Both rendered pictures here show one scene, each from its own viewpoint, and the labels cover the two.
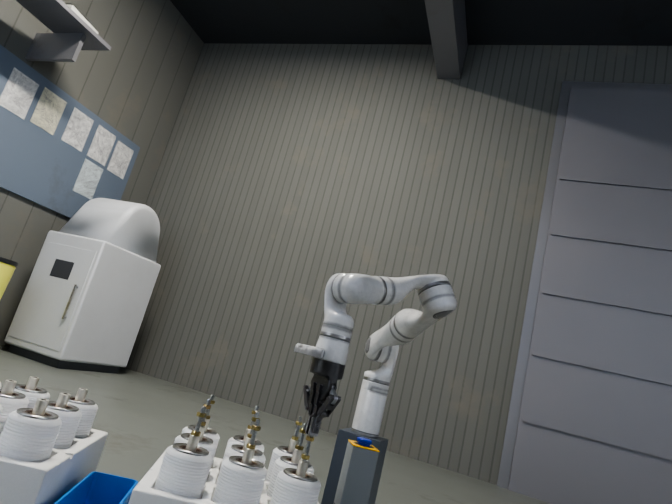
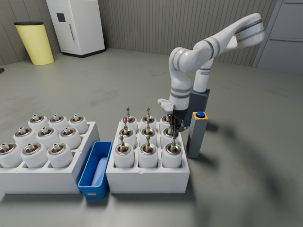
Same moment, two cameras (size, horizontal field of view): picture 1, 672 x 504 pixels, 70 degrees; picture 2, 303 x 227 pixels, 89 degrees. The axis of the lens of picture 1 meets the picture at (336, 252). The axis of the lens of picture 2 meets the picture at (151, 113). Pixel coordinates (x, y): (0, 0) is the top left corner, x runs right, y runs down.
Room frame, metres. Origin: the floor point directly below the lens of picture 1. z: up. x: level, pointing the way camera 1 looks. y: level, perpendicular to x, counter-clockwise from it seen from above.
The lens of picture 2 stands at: (0.58, 0.01, 0.80)
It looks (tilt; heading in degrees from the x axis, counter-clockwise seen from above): 34 degrees down; 6
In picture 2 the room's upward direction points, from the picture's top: 1 degrees clockwise
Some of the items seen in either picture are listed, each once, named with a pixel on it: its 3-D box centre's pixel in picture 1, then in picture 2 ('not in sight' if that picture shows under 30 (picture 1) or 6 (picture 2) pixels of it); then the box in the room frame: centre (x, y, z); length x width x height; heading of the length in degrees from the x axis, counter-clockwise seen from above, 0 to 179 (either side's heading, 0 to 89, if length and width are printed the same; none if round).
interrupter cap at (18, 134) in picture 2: not in sight; (23, 132); (1.13, 0.74, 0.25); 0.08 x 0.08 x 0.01
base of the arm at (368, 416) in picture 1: (370, 407); (201, 79); (1.67, -0.24, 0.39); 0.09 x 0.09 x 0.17; 69
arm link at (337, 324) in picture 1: (340, 305); (181, 72); (1.11, -0.04, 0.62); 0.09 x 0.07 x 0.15; 37
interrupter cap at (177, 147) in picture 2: (300, 475); (172, 149); (1.10, -0.05, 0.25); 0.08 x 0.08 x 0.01
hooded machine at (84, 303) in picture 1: (95, 278); (75, 16); (3.88, 1.80, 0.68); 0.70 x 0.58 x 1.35; 159
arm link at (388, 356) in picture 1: (381, 360); (206, 56); (1.67, -0.24, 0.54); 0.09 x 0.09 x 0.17; 10
